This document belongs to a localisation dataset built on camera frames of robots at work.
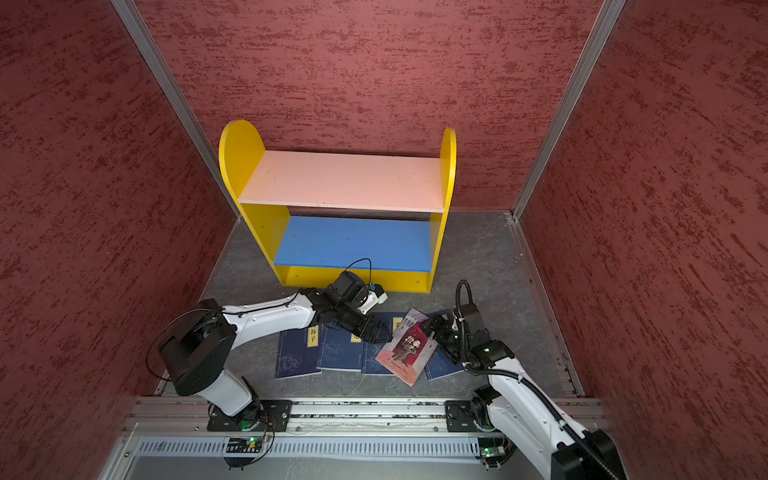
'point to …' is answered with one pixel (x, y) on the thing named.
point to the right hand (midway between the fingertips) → (424, 341)
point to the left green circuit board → (244, 445)
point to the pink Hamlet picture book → (408, 350)
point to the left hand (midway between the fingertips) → (379, 339)
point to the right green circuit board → (491, 447)
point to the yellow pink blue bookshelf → (317, 215)
